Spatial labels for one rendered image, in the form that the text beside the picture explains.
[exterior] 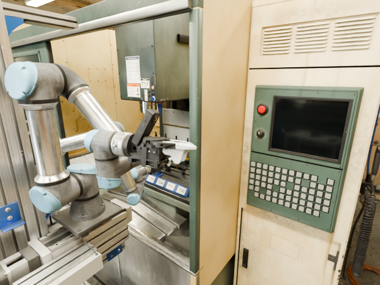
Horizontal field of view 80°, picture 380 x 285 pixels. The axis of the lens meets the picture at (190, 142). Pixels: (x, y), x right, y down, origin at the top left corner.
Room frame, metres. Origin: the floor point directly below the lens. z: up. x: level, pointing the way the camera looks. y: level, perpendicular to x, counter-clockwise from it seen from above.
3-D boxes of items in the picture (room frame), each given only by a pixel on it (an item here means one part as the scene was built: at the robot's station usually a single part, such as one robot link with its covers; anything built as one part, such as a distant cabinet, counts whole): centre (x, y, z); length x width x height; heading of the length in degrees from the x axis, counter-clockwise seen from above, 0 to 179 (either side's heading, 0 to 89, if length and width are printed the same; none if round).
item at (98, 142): (0.70, 0.27, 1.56); 0.11 x 0.08 x 0.09; 69
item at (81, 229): (0.90, 0.48, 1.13); 0.36 x 0.22 x 0.06; 145
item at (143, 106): (2.09, 0.38, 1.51); 0.16 x 0.16 x 0.12
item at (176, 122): (2.44, 0.11, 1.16); 0.48 x 0.05 x 0.51; 53
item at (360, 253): (1.01, -0.89, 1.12); 0.22 x 0.09 x 0.73; 143
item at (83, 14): (1.56, 0.79, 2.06); 2.08 x 0.04 x 0.12; 53
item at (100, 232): (0.92, 0.47, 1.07); 0.40 x 0.13 x 0.09; 145
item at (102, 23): (1.53, 0.81, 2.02); 2.04 x 0.03 x 0.04; 53
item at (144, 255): (1.57, 0.78, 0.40); 2.08 x 0.07 x 0.80; 53
